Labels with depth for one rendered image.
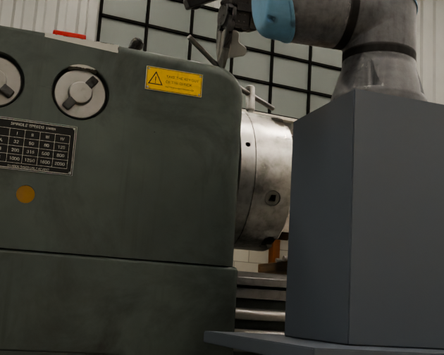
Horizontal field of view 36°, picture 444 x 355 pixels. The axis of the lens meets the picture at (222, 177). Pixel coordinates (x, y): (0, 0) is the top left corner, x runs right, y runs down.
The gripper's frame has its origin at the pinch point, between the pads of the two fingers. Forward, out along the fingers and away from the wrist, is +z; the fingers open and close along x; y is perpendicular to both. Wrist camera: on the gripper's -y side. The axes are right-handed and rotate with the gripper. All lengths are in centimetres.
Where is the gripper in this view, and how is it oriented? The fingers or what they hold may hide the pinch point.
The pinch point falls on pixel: (219, 64)
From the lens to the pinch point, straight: 158.5
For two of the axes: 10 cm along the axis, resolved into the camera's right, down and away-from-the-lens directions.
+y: 9.5, 0.9, 2.8
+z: -1.2, 9.9, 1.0
